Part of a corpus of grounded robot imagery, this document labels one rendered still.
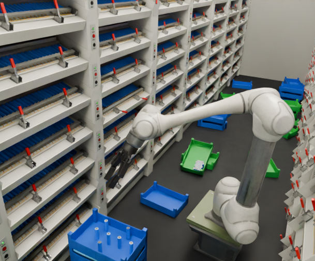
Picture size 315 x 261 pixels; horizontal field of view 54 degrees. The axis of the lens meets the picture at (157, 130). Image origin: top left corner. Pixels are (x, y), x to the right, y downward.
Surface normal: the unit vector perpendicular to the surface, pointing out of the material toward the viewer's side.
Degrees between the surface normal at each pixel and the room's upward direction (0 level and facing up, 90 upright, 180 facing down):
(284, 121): 84
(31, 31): 111
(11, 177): 21
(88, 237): 0
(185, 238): 0
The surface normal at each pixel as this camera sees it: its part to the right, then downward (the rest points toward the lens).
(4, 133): 0.36, -0.75
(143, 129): -0.11, 0.15
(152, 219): 0.04, -0.90
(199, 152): -0.18, -0.60
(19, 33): 0.83, 0.53
